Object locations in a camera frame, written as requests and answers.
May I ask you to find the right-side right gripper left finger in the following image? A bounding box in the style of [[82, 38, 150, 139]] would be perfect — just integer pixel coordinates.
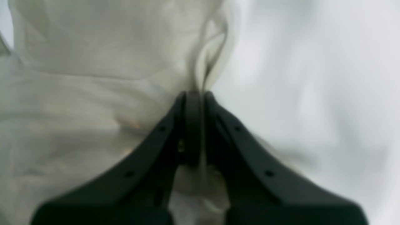
[[31, 92, 202, 225]]

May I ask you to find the right-side right gripper right finger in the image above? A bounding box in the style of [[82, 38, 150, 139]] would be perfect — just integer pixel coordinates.
[[204, 92, 368, 225]]

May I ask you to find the beige T-shirt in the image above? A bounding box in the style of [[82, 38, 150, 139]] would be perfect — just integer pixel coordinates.
[[0, 0, 300, 225]]

